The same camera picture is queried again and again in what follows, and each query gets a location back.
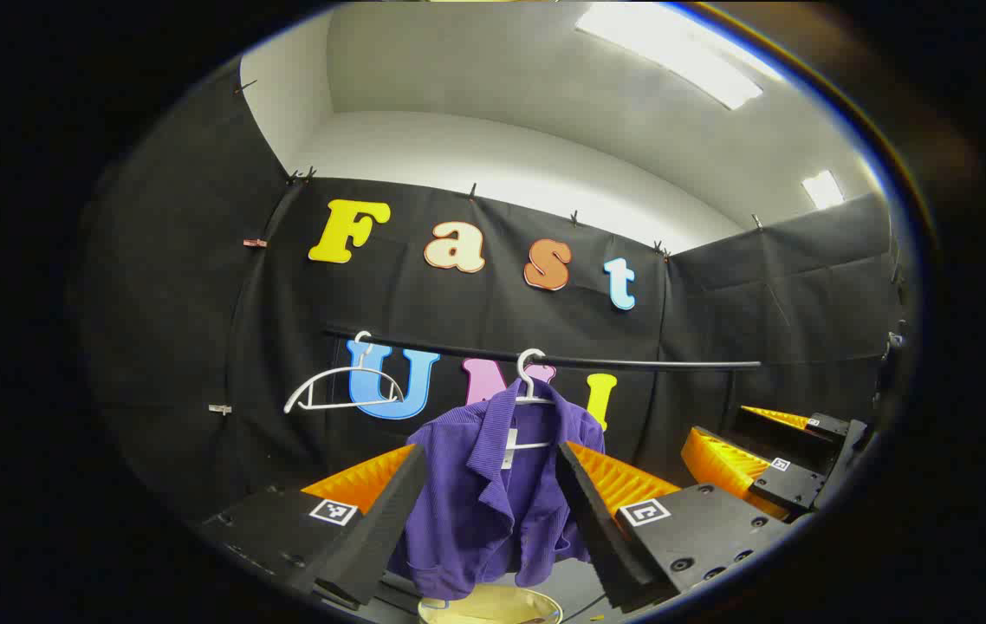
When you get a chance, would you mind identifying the black metal clothes rack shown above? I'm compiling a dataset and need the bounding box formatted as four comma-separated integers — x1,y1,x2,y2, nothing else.
322,326,762,413

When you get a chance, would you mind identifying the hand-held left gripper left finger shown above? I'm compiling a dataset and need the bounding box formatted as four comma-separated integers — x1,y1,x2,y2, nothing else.
198,444,429,612

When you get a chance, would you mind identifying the long ceiling light panel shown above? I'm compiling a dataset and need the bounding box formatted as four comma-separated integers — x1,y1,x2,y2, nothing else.
575,2,786,112

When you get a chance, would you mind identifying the black backdrop cloth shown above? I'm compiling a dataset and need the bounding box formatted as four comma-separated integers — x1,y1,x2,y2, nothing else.
81,56,910,530

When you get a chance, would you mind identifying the small ceiling light panel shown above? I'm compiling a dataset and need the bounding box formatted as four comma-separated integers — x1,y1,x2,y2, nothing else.
801,170,846,211

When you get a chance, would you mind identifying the row of black backdrop clips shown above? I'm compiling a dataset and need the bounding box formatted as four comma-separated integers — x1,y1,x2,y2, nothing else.
233,78,764,261

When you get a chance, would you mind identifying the cream round laundry hamper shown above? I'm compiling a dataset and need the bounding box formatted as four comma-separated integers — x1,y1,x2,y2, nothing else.
418,584,563,624

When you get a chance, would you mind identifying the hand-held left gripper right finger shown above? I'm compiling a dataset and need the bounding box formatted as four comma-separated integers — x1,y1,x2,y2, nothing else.
554,440,793,612

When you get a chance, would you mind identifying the purple ribbed knit jacket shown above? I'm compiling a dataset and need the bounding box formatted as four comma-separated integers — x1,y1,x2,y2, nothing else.
386,377,607,601

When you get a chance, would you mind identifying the white plastic clothes hanger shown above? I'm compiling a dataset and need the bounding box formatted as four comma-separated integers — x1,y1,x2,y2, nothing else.
283,331,407,415
503,348,559,453

